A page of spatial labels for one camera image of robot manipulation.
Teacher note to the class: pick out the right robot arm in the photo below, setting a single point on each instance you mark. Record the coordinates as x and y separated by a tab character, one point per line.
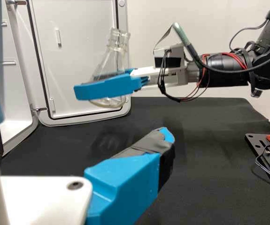
226	72

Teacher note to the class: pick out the clear flask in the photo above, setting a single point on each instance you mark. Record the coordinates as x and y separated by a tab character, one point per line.
116	54

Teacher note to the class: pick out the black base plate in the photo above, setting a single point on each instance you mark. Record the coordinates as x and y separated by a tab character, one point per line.
258	144

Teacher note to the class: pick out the right wrist camera phone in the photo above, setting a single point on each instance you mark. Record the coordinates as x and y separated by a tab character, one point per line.
170	55

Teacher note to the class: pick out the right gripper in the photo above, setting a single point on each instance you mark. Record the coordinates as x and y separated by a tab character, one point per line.
172	77

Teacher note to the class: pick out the white incubator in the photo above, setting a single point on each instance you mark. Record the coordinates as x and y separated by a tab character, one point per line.
10	77

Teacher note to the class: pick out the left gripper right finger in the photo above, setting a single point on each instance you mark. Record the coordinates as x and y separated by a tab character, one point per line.
125	182

